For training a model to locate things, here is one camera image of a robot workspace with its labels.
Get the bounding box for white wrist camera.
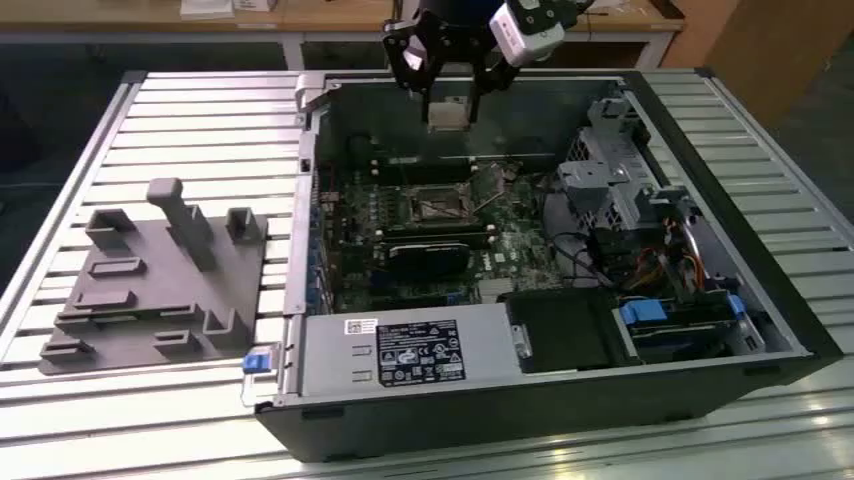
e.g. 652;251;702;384
487;0;579;66

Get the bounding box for black wire bundle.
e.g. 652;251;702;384
549;231;630;290

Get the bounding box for black PC case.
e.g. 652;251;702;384
253;68;844;464

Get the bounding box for wooden cabinet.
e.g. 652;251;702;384
665;0;854;132

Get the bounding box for orange and yellow wires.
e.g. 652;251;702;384
626;248;710;292

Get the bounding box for square silver CPU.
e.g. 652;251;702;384
427;98;473;133

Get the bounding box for white box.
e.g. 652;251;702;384
179;0;238;22

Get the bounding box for black plastic shroud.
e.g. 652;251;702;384
502;289;633;375

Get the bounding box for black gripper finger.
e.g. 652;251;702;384
382;9;442;124
467;29;523;125

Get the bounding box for silver case handle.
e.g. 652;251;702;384
293;74;343;114

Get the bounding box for blue case latch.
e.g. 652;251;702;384
242;349;278;374

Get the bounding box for small silver heatsink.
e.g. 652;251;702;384
479;279;517;302

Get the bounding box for gray metal disk bay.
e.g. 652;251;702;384
555;96;700;234

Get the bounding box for black CPU socket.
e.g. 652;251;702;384
407;183;478;224

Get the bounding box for blue disk carrier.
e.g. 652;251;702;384
617;296;670;329

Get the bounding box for silver power supply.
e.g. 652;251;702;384
293;302;537;402

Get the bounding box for black graphics card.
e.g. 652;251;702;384
382;239;477;280

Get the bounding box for wooden desk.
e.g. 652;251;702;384
0;0;688;70

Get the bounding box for gray parts rack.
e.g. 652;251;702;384
38;177;271;377

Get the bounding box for green motherboard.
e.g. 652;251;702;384
318;158;583;314

